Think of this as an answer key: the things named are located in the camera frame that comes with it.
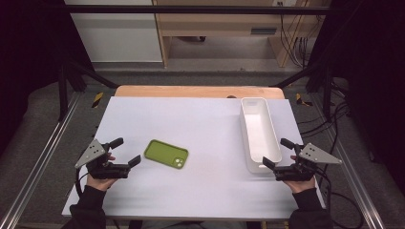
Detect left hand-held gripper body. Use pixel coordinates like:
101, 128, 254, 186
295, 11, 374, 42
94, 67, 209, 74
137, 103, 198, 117
75, 138, 132, 180

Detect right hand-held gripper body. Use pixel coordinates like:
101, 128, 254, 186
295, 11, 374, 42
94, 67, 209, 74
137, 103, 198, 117
272, 142, 344, 182

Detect green phone case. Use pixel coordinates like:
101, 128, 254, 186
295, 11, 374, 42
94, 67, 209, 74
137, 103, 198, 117
143, 138, 189, 170

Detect white plastic bin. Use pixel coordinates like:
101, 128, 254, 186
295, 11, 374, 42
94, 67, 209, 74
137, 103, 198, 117
239, 96, 284, 175

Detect person's left hand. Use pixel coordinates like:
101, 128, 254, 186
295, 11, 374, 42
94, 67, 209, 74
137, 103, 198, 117
85, 174, 118, 193

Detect person's right hand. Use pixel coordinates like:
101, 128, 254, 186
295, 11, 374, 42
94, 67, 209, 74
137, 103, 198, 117
282, 177, 317, 195

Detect yellow and black tape strip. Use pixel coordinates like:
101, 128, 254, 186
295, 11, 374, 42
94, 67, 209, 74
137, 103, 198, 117
91, 92, 105, 109
295, 93, 313, 108

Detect wooden table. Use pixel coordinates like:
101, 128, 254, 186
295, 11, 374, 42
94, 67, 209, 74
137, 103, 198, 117
114, 85, 286, 100

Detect black curtain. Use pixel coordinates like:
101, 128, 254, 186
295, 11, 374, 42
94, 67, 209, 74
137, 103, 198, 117
0, 0, 96, 156
307, 0, 405, 195

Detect white cabinet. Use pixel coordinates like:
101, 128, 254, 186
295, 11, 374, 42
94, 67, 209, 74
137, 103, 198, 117
63, 0, 164, 63

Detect grey desk label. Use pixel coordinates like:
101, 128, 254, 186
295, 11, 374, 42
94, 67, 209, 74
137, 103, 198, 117
250, 28, 277, 35

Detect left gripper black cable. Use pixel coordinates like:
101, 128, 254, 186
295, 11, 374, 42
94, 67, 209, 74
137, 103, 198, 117
74, 167, 91, 200

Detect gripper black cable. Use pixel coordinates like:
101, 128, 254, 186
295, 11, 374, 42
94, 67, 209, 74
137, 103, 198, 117
314, 168, 365, 229
74, 167, 91, 200

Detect black floor cables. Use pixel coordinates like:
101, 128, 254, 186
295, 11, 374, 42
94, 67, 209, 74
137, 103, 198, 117
299, 82, 352, 160

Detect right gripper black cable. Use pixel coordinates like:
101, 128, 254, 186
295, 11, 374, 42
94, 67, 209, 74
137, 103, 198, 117
314, 168, 365, 229

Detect aluminium floor rail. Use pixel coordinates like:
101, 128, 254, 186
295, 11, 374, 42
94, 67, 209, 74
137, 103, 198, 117
309, 92, 386, 229
0, 92, 82, 229

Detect black frame strut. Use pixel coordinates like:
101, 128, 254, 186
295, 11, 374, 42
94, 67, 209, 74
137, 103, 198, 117
273, 61, 334, 122
57, 58, 119, 122

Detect black cables by desk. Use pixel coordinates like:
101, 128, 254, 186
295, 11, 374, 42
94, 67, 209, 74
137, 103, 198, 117
279, 1, 311, 69

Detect black horizontal frame bar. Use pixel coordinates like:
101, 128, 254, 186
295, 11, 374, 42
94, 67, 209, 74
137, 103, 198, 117
65, 4, 335, 16

